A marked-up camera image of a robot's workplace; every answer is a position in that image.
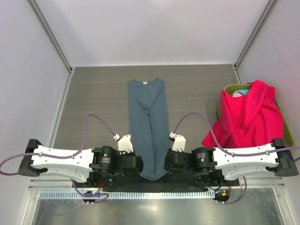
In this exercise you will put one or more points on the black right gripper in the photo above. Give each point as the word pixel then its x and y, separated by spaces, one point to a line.
pixel 171 161

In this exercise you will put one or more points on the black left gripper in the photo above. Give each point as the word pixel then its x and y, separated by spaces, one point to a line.
pixel 135 164

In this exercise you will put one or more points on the blue-grey t shirt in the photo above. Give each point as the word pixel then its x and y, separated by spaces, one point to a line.
pixel 148 125

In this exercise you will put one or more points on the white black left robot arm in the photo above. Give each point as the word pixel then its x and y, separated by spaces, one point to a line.
pixel 87 167

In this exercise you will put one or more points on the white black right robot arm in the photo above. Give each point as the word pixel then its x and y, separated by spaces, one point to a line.
pixel 231 164

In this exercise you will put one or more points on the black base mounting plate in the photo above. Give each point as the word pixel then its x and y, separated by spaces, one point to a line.
pixel 169 183

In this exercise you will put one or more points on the salmon pink t shirt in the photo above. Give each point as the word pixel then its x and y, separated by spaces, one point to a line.
pixel 237 95

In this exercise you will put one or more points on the olive green plastic bin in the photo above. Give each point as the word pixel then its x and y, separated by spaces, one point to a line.
pixel 230 89

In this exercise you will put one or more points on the magenta pink t shirt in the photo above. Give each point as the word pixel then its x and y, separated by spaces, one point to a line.
pixel 247 121

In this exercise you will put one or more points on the teal t shirt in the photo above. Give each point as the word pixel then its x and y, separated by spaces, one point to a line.
pixel 242 91

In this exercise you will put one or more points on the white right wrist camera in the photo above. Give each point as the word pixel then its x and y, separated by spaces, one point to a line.
pixel 179 142

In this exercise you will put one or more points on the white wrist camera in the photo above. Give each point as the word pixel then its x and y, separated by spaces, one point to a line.
pixel 124 143
pixel 179 142

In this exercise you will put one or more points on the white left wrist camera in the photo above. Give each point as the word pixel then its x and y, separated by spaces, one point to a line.
pixel 124 143

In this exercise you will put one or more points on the slotted white cable duct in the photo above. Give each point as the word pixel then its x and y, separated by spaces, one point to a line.
pixel 71 194

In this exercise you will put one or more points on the aluminium frame rail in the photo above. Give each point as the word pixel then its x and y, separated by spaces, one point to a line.
pixel 261 180

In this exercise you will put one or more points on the right aluminium corner post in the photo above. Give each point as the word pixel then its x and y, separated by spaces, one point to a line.
pixel 255 31

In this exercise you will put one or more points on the aluminium corner post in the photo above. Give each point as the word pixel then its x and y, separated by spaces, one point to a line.
pixel 48 31
pixel 255 31

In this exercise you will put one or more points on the left aluminium corner post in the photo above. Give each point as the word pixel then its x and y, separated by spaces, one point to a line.
pixel 48 31

